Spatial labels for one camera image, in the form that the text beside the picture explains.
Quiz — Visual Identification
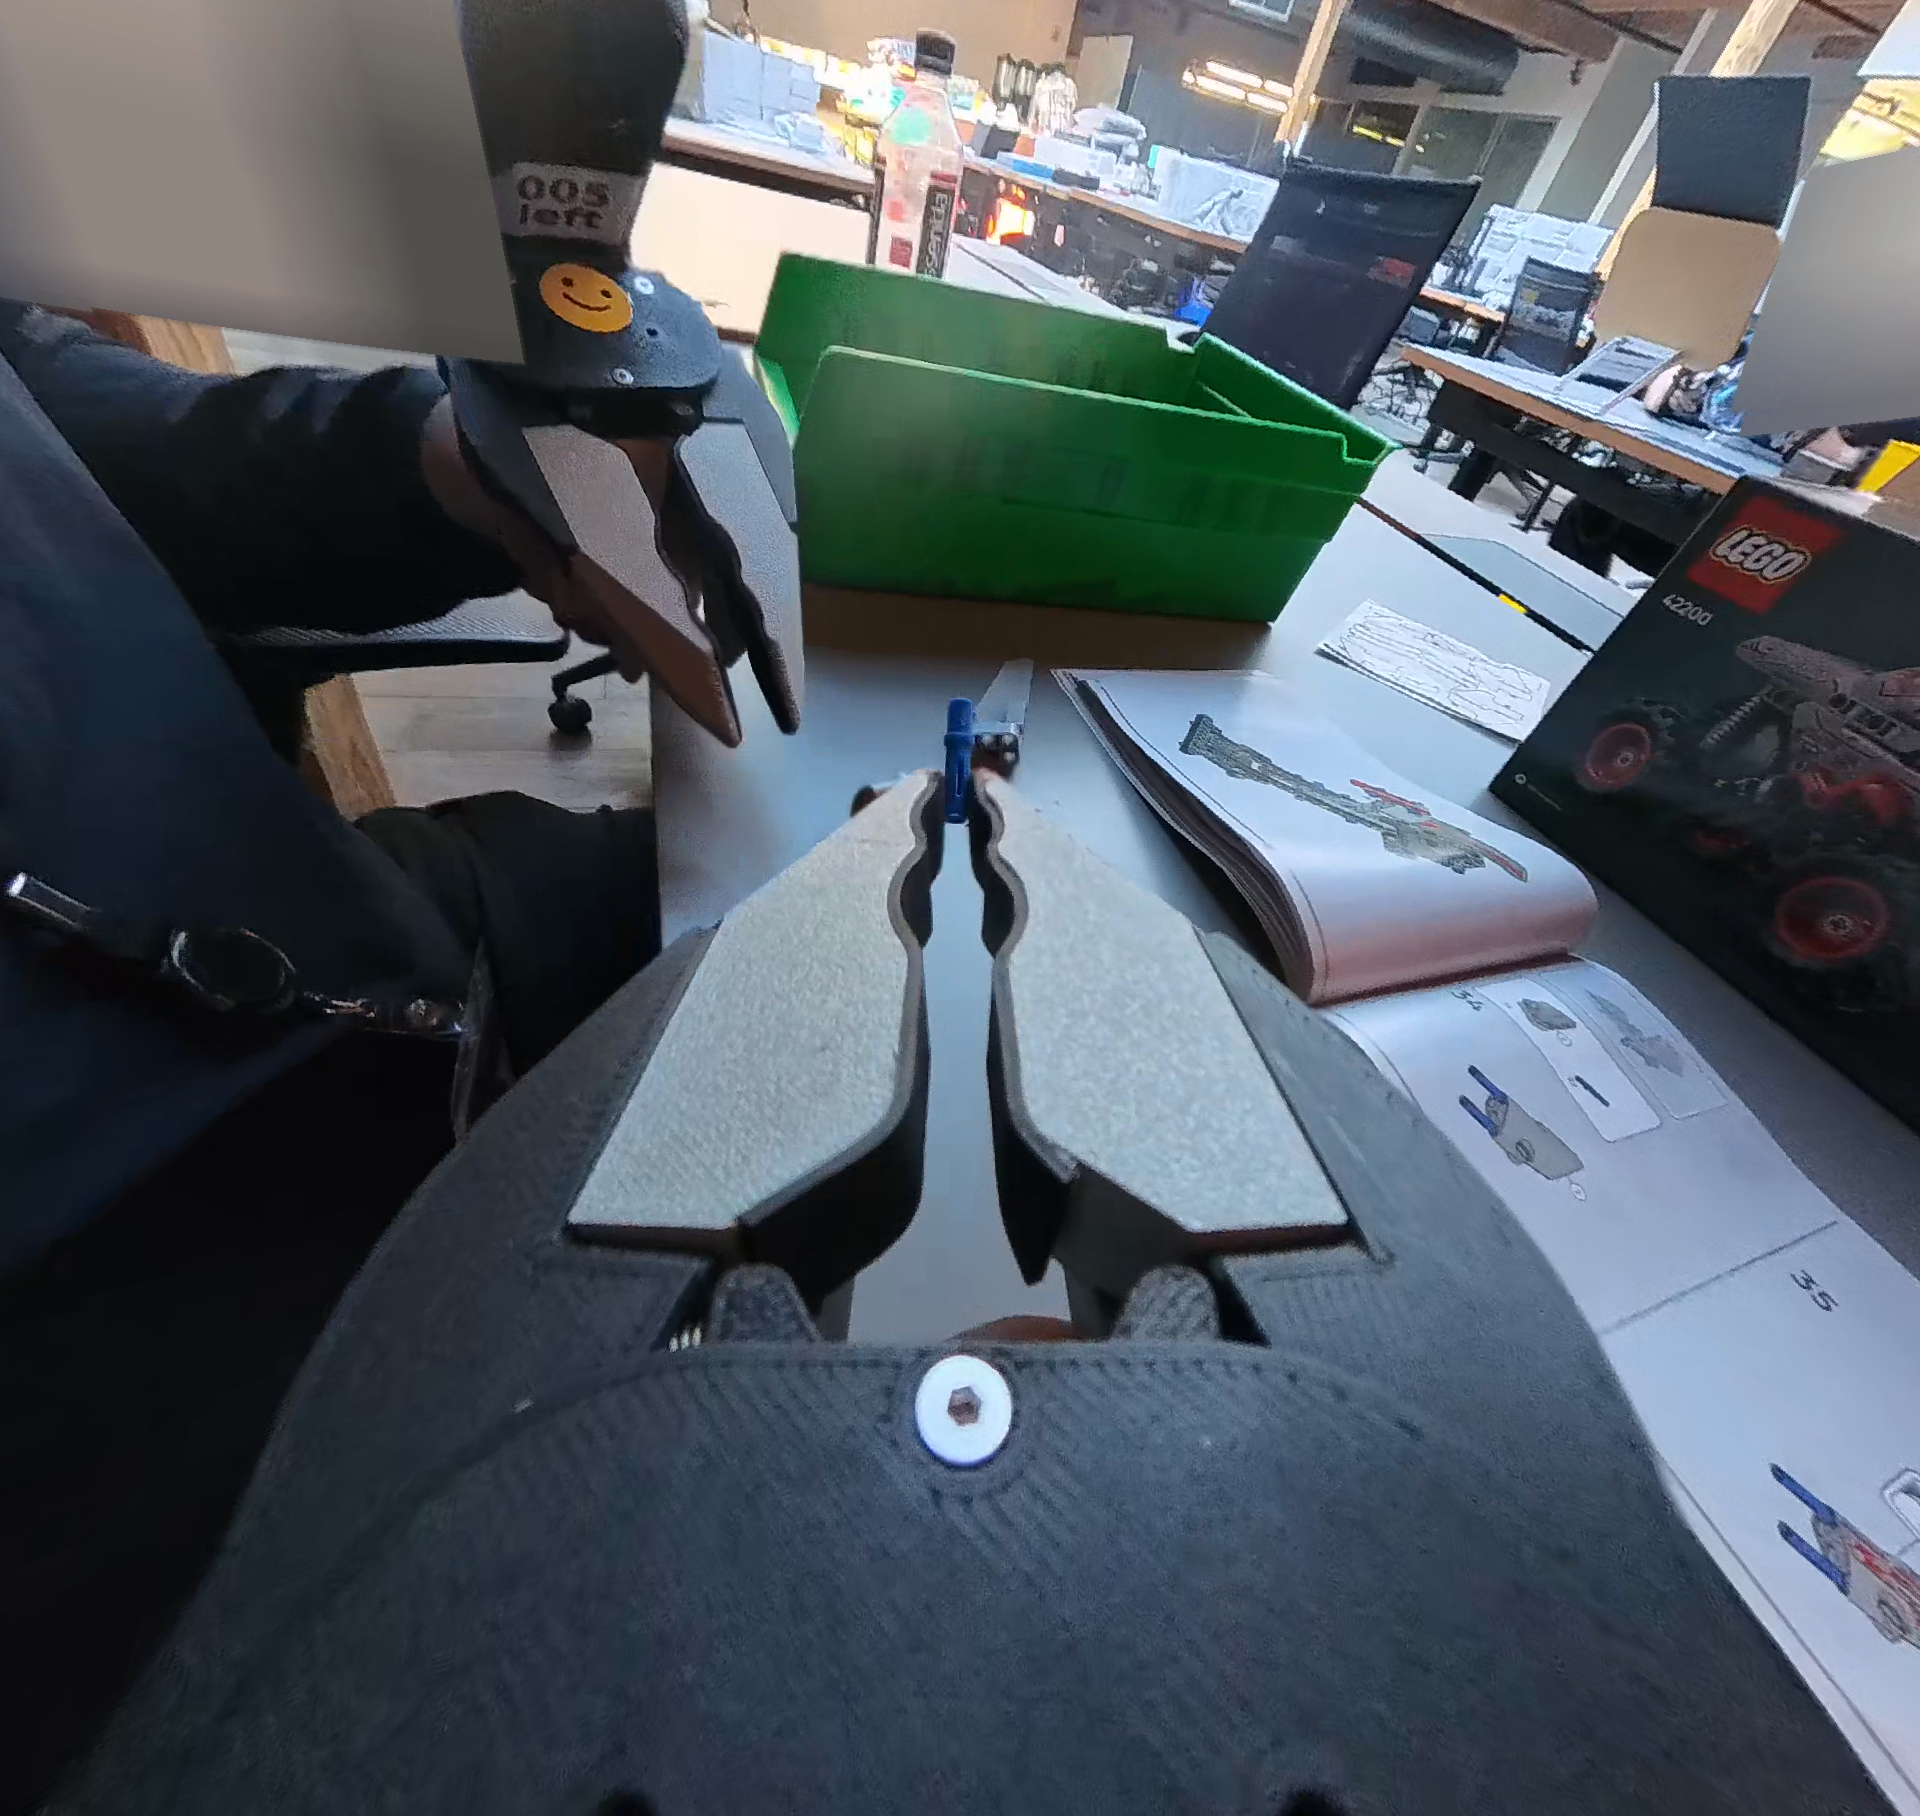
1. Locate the green plastic bin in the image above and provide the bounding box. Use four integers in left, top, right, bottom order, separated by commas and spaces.
754, 254, 1397, 626

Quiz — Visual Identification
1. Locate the lego instruction booklet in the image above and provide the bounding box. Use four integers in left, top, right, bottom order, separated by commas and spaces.
1049, 668, 1920, 1816

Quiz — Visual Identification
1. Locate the person's dark clothing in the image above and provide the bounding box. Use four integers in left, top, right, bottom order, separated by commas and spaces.
0, 302, 663, 1816

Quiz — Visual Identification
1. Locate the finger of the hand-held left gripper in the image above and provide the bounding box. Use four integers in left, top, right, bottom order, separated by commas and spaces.
517, 421, 747, 749
666, 412, 806, 739

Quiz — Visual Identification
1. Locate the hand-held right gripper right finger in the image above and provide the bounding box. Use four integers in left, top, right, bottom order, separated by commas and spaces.
975, 769, 1350, 1285

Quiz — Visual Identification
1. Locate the black key clip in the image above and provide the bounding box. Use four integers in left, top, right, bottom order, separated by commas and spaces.
0, 870, 471, 1043

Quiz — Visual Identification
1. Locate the wooden background table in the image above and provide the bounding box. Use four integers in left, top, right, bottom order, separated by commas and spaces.
1401, 343, 1803, 504

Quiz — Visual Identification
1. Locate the black ventilation duct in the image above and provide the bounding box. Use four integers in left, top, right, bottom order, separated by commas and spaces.
1332, 0, 1521, 96

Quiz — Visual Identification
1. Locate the person's left hand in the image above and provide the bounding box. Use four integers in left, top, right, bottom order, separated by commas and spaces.
419, 398, 608, 677

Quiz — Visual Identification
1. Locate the white sticker sheet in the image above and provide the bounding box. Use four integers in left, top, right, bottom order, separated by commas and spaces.
1317, 599, 1554, 739

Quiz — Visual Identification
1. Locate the tan and black chair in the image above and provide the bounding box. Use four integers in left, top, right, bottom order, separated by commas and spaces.
1594, 74, 1818, 394

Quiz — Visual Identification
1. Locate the clear drink bottle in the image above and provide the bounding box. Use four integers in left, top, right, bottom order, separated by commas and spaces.
868, 31, 965, 276

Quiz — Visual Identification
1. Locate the person's left forearm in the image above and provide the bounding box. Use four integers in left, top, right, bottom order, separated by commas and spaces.
0, 302, 452, 641

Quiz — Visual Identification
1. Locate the black lego box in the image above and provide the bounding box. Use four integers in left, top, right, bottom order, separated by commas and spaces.
1488, 473, 1920, 1131

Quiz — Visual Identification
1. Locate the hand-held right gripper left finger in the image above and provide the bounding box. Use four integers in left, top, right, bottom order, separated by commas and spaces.
566, 769, 943, 1264

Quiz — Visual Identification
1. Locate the long grey lego beam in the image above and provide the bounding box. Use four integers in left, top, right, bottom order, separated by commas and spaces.
975, 660, 1038, 773

